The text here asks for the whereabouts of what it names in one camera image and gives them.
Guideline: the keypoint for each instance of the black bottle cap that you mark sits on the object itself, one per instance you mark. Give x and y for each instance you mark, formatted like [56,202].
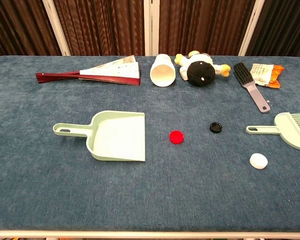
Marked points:
[216,127]

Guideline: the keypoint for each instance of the white bottle cap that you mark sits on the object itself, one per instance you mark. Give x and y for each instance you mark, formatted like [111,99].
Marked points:
[258,160]

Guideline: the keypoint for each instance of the paper folding fan red ribs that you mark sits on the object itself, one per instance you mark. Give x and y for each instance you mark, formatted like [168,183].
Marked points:
[120,70]

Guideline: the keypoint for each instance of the mint green hand broom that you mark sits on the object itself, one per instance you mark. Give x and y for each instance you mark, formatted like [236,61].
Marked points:
[290,130]

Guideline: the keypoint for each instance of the white paper cup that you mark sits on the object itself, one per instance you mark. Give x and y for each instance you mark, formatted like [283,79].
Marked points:
[163,72]

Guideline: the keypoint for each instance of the red bottle cap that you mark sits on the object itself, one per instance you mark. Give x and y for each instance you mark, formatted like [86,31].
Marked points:
[176,137]

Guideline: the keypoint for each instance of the white orange snack packet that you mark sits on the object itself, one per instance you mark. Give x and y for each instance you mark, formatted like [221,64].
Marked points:
[261,73]

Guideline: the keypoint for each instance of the mint green dustpan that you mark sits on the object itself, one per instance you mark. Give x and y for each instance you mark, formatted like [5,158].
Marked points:
[120,140]

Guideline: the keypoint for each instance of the brown curtain partition panel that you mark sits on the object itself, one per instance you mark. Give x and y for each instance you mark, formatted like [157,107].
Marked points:
[202,25]
[17,25]
[100,25]
[285,25]

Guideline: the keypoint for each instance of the plush doll black head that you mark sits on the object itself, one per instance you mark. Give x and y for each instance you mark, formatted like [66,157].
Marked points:
[201,72]

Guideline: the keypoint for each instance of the blue fabric table cover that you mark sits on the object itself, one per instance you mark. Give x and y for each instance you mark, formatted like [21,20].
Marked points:
[140,190]

